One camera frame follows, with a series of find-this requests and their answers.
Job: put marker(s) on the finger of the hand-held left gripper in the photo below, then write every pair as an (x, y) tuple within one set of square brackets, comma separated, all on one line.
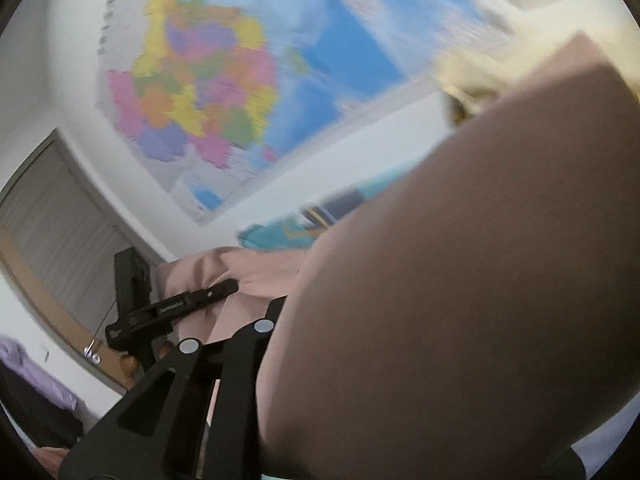
[(200, 296)]

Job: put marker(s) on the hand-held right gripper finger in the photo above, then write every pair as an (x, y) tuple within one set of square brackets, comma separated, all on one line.
[(250, 345)]

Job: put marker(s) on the pink jacket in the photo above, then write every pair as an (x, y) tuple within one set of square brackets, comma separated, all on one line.
[(450, 285)]

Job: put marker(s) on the person's left hand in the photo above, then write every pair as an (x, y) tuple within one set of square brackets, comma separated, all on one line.
[(129, 365)]

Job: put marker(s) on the grey window blind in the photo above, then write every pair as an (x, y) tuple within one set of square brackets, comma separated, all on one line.
[(60, 230)]

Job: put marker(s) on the teal grey patterned bedsheet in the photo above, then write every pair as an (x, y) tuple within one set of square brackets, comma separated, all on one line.
[(280, 237)]

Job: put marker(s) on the purple cloth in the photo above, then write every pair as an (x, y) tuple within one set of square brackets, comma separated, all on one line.
[(30, 365)]

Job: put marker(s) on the dark cloth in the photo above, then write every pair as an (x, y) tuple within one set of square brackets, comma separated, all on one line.
[(40, 425)]

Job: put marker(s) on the wooden window frame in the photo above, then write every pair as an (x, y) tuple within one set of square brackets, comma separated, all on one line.
[(50, 305)]

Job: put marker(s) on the colourful wall map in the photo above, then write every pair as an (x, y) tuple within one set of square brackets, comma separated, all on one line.
[(225, 85)]

